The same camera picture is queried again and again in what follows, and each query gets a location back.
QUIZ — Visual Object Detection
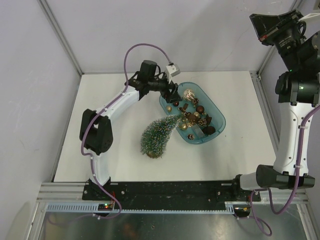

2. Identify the teal plastic tray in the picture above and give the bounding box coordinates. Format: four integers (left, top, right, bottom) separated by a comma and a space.
159, 82, 226, 145

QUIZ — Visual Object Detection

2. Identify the grey slotted cable duct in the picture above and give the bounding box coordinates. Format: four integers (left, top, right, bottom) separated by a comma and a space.
44, 201, 237, 216

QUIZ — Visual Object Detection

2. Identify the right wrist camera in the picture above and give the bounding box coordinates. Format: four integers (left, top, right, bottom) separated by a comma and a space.
299, 12, 320, 23

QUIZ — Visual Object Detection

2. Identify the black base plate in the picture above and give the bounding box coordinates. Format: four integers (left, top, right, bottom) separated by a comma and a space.
82, 180, 251, 212

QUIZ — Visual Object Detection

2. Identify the brown matte bauble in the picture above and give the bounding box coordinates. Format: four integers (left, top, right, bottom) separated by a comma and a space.
195, 105, 205, 114

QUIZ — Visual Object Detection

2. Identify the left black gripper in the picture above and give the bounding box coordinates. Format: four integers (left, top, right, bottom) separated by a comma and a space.
147, 72, 182, 104

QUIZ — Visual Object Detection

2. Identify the small gold bauble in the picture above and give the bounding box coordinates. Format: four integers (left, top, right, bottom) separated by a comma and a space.
166, 106, 172, 113

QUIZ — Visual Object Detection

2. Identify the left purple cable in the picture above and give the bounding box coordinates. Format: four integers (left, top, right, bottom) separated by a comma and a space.
80, 43, 175, 221

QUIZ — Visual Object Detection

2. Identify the large silver gold bauble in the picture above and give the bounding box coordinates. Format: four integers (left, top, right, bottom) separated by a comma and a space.
183, 89, 195, 101

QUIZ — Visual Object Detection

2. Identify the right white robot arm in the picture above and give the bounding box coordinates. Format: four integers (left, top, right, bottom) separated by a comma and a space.
230, 10, 320, 201

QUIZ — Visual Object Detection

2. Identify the small green christmas tree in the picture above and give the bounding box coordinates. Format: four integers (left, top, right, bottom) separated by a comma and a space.
140, 114, 183, 159

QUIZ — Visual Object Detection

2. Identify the frosted pine cone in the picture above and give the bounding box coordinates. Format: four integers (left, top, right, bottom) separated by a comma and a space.
197, 118, 208, 127

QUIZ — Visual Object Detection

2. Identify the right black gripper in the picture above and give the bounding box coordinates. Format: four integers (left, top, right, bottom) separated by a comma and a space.
250, 8, 307, 72

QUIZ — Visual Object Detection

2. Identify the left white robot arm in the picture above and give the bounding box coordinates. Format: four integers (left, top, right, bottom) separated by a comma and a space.
79, 60, 182, 200

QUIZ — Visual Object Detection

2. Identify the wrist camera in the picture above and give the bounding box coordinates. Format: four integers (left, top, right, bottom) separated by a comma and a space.
165, 63, 181, 84
299, 12, 320, 23

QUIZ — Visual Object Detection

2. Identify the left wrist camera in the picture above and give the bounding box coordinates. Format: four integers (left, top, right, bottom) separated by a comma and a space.
165, 63, 181, 84

